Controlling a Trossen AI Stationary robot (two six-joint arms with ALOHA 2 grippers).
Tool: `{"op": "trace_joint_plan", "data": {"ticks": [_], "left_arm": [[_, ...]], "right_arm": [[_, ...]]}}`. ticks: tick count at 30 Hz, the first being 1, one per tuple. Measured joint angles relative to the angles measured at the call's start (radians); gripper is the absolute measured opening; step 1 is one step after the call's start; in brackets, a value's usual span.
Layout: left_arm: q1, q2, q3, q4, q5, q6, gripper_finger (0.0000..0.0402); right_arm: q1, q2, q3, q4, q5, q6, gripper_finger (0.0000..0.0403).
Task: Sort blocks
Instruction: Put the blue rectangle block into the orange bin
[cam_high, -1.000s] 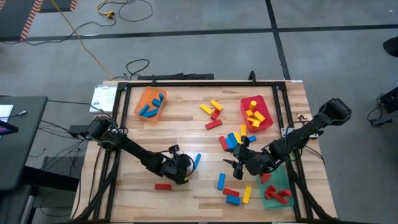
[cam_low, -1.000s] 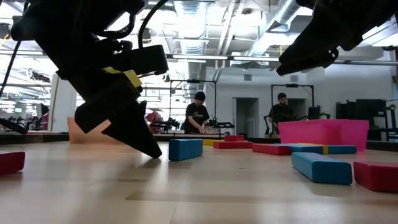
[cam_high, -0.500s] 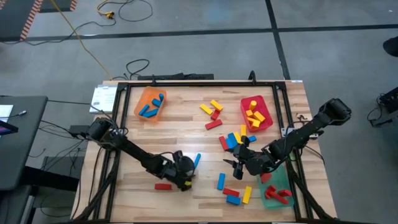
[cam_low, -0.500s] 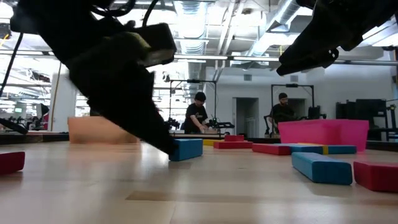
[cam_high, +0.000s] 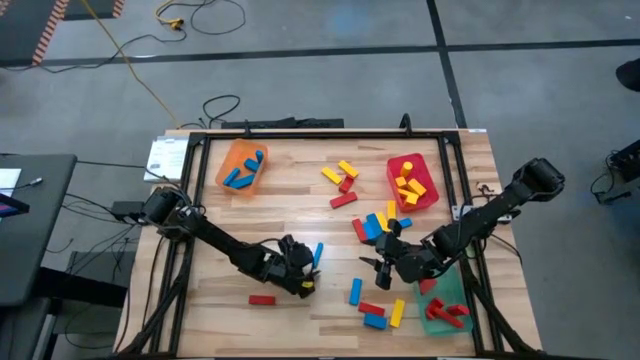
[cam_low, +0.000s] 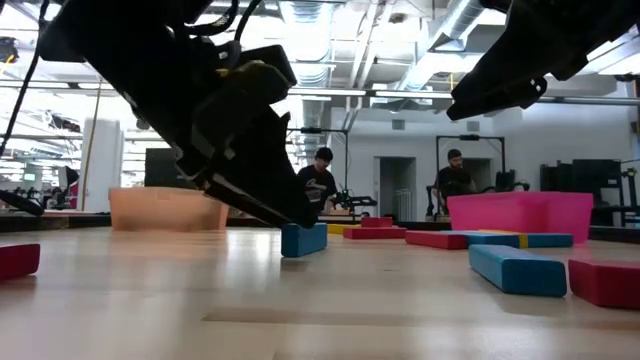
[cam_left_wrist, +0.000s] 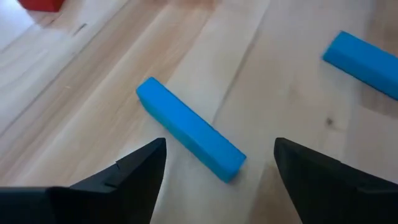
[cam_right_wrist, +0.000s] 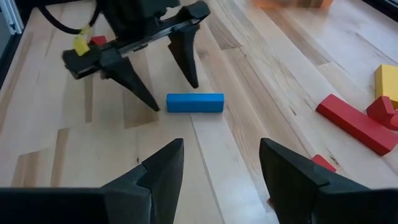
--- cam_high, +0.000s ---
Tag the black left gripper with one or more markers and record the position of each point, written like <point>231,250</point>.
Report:
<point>295,267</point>

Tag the red wooden arch block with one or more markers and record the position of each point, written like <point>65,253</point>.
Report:
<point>434,306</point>

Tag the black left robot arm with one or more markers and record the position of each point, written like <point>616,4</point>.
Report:
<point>220,242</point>

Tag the orange plastic bin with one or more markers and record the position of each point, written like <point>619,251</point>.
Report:
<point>227,155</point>

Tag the red plastic bin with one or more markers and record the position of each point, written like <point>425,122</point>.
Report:
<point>427,172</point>

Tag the black desk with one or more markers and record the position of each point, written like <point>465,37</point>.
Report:
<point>35,225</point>

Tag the blue wooden block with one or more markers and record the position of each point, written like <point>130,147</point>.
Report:
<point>355,291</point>
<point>369,236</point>
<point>231,176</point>
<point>251,164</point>
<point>259,156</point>
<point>243,181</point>
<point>375,321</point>
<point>406,222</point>
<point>318,255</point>
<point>375,223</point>

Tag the black power brick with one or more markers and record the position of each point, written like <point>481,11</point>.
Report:
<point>126,207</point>

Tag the black camera clamp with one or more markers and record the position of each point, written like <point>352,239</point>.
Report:
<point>406,124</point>

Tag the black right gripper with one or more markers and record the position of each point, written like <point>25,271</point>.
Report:
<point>410,262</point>

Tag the green plastic bin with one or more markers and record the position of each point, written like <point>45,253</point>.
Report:
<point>457,290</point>

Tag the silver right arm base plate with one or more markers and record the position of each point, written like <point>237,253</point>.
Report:
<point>456,212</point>

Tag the small yellow wooden cube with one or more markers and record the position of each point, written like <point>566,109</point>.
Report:
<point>400,181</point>

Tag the white paper booklet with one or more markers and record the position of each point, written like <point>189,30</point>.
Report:
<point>166,159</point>

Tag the large striped black floor mat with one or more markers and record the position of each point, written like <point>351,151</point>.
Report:
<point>25,30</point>

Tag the black power strip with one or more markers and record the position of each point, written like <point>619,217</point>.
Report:
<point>282,123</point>

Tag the black metal table frame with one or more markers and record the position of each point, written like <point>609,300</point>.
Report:
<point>350,135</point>

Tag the dark tablet screen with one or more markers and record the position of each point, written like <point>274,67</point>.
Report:
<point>10,206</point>

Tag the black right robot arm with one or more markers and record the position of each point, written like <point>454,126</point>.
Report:
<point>490,212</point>

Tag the white paper sheet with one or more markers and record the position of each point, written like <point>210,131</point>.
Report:
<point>9,180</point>

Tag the small striped black floor mat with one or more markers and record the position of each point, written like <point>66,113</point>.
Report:
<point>95,7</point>

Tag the yellow wooden block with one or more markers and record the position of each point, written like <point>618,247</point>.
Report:
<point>331,175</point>
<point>397,313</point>
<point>391,210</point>
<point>406,168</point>
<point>417,187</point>
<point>348,169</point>
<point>404,192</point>
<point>307,284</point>
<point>411,200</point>
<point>382,221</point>

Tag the person's shoe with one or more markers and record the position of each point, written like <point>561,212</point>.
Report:
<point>630,75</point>

